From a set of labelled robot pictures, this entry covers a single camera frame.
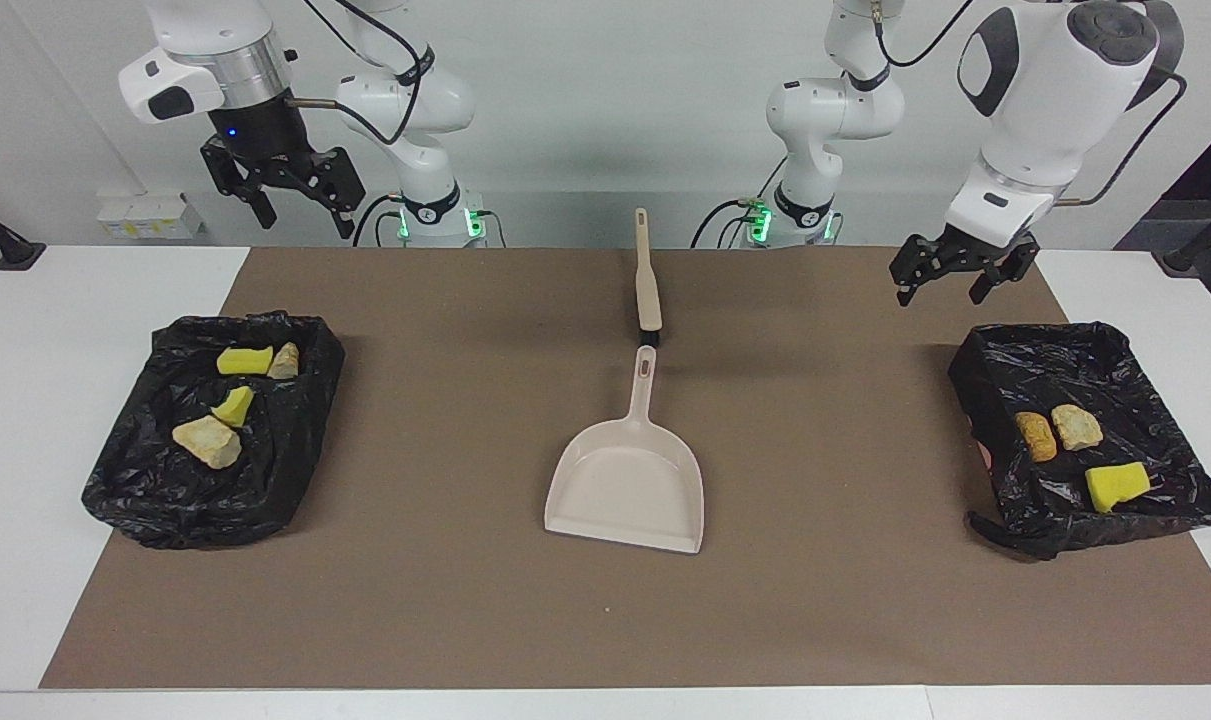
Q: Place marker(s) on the black bag lined bin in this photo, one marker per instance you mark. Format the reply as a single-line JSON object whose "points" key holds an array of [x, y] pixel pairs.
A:
{"points": [[145, 500]]}

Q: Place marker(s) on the yellow sponge piece green layer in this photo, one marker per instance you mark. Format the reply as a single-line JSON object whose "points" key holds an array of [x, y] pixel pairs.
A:
{"points": [[235, 405]]}

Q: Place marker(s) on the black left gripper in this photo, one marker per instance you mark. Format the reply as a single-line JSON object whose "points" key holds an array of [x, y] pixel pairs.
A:
{"points": [[975, 248]]}

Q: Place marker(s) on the white box on table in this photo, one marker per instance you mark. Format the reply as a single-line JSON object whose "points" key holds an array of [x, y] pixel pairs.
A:
{"points": [[150, 218]]}

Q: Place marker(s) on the black bag bin showing pink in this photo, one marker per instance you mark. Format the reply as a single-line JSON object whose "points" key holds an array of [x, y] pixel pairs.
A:
{"points": [[1005, 400]]}

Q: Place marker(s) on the beige plastic dustpan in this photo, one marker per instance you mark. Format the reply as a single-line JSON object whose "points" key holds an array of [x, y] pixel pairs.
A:
{"points": [[625, 490]]}

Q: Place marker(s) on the black tripod leg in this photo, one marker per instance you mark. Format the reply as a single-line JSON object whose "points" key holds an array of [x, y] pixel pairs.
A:
{"points": [[10, 250], [1180, 262]]}

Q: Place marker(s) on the small pale foam chunk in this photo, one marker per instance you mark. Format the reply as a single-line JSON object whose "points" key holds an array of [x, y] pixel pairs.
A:
{"points": [[1077, 427]]}

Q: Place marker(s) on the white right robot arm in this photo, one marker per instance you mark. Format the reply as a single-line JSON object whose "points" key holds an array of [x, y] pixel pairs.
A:
{"points": [[415, 100]]}

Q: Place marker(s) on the large pale foam chunk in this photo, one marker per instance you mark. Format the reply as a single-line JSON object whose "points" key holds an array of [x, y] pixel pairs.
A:
{"points": [[205, 440]]}

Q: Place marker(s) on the boot shaped yellow sponge piece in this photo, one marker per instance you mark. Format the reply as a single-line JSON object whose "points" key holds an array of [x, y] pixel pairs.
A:
{"points": [[243, 360]]}

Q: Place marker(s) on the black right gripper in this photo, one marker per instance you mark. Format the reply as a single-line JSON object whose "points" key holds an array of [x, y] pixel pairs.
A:
{"points": [[265, 135]]}

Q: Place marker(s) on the yellow sponge wedge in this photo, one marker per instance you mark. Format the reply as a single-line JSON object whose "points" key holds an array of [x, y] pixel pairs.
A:
{"points": [[1117, 486]]}

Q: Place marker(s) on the brown paper table mat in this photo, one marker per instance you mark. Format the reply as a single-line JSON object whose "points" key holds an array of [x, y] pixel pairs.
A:
{"points": [[365, 600]]}

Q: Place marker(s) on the beige brush black bristles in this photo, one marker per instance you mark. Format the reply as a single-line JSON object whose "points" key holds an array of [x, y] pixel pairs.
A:
{"points": [[648, 290]]}

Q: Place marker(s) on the small toasted bread piece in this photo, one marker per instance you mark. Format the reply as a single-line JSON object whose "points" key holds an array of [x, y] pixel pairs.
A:
{"points": [[285, 362]]}

